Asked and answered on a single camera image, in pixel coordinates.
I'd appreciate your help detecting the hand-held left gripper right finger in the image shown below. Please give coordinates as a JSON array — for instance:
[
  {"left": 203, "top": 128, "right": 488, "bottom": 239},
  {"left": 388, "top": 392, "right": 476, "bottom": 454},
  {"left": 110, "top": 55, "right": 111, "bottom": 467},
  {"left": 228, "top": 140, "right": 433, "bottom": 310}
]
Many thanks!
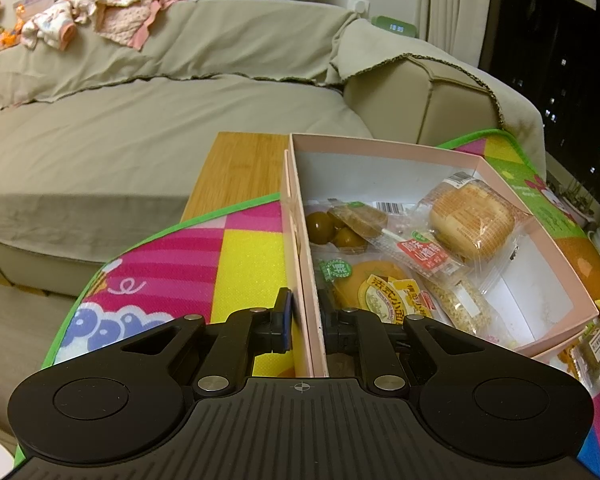
[{"left": 320, "top": 287, "right": 507, "bottom": 406}]

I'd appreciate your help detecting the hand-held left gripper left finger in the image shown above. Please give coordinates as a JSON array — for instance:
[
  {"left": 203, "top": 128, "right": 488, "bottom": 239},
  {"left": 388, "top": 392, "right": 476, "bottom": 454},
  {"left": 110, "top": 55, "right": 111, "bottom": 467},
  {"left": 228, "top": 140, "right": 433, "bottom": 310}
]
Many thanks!
[{"left": 99, "top": 287, "right": 295, "bottom": 406}]

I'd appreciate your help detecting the round yellow bread packet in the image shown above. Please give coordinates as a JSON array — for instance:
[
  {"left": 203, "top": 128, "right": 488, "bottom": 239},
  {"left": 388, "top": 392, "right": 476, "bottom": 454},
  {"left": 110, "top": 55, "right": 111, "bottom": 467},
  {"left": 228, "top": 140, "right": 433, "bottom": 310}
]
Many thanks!
[{"left": 316, "top": 257, "right": 433, "bottom": 327}]

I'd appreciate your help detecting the packet of green plums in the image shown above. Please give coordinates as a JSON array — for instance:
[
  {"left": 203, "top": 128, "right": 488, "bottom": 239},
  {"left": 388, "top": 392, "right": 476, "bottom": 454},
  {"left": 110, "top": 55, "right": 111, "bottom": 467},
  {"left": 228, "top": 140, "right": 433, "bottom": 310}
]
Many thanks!
[{"left": 305, "top": 207, "right": 371, "bottom": 252}]

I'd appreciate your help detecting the hawthorn stick snack packet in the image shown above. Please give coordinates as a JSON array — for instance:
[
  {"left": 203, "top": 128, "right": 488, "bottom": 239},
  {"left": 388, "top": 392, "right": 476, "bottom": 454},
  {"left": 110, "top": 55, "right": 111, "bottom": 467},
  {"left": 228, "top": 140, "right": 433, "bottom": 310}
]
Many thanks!
[{"left": 327, "top": 200, "right": 463, "bottom": 279}]

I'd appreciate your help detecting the grain bar clear packet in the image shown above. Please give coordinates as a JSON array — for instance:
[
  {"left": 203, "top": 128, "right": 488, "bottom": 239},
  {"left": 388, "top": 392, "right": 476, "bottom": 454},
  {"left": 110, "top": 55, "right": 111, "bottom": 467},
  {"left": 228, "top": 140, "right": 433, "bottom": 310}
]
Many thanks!
[{"left": 422, "top": 272, "right": 494, "bottom": 337}]

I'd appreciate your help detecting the pink cardboard box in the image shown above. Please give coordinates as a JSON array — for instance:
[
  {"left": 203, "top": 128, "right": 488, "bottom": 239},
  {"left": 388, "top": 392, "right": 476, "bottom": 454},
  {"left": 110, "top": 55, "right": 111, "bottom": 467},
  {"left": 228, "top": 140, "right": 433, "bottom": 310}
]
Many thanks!
[{"left": 280, "top": 132, "right": 600, "bottom": 379}]

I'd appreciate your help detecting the striped bun clear packet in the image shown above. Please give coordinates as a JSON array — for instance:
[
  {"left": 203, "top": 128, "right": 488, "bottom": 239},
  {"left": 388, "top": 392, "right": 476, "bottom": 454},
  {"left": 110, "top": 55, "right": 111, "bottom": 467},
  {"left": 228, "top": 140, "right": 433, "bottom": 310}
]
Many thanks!
[{"left": 415, "top": 172, "right": 533, "bottom": 262}]

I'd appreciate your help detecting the colourful cartoon play mat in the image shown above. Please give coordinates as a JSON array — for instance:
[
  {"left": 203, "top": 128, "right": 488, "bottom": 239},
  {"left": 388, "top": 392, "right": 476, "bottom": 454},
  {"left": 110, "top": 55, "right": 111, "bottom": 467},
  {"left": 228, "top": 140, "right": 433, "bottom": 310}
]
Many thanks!
[{"left": 12, "top": 129, "right": 600, "bottom": 480}]

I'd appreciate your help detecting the beige sofa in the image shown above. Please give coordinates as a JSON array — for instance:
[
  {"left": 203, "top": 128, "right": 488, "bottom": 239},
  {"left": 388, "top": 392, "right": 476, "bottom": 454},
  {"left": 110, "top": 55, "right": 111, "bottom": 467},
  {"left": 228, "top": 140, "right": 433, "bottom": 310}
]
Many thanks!
[{"left": 0, "top": 0, "right": 548, "bottom": 306}]

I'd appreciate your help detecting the orange printed snack packet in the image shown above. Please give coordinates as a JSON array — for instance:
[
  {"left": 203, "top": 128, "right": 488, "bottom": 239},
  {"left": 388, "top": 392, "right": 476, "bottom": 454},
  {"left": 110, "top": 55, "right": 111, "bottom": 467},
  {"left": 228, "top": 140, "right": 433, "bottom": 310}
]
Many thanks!
[{"left": 555, "top": 325, "right": 600, "bottom": 379}]

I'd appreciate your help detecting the beige sofa cover cloth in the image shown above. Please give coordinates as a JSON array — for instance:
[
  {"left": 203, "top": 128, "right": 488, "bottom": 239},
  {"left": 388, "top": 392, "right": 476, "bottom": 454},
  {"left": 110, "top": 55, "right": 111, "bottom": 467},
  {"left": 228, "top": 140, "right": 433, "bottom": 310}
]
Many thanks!
[{"left": 0, "top": 0, "right": 548, "bottom": 243}]

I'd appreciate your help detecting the white plant pot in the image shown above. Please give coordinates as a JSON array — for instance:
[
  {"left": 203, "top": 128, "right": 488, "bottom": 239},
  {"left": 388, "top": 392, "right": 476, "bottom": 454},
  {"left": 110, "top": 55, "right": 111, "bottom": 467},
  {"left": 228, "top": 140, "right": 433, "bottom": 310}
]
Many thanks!
[{"left": 550, "top": 180, "right": 599, "bottom": 229}]

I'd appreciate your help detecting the green digital clock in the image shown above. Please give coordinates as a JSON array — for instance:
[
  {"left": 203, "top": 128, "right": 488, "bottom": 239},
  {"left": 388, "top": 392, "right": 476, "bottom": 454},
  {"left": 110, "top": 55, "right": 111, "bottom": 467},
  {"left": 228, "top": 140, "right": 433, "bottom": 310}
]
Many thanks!
[{"left": 371, "top": 14, "right": 416, "bottom": 39}]

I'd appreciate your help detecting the pink quilted baby garment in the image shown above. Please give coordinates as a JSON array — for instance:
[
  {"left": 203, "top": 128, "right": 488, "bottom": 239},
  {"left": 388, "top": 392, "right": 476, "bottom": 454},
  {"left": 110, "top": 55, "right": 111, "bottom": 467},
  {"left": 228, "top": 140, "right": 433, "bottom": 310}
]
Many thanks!
[{"left": 77, "top": 0, "right": 189, "bottom": 52}]

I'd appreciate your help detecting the cream curtain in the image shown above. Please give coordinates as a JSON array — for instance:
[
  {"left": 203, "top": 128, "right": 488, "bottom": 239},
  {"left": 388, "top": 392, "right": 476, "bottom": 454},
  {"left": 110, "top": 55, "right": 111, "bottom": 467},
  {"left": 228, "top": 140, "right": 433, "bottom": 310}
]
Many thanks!
[{"left": 420, "top": 0, "right": 504, "bottom": 69}]

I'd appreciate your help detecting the dark glass window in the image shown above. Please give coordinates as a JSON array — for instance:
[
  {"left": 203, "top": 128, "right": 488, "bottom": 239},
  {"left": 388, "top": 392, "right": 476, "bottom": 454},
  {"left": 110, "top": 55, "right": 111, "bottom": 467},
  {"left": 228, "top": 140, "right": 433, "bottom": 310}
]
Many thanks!
[{"left": 480, "top": 0, "right": 600, "bottom": 221}]

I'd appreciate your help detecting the floral baby garment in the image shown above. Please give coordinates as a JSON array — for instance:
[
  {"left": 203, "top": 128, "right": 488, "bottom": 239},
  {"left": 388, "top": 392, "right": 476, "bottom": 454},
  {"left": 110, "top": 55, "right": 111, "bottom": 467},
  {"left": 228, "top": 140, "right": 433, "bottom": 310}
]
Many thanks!
[{"left": 21, "top": 0, "right": 79, "bottom": 52}]

